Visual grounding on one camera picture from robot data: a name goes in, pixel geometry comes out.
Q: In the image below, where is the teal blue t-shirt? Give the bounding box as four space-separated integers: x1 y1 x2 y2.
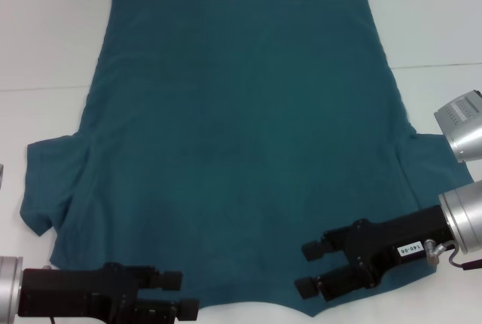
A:
19 0 476 319

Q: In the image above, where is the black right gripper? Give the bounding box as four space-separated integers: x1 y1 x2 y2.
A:
294 205 451 301

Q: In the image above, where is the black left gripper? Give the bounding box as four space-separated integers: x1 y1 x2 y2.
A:
20 262 200 324

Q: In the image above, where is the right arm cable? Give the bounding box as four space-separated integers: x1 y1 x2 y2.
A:
425 239 482 272

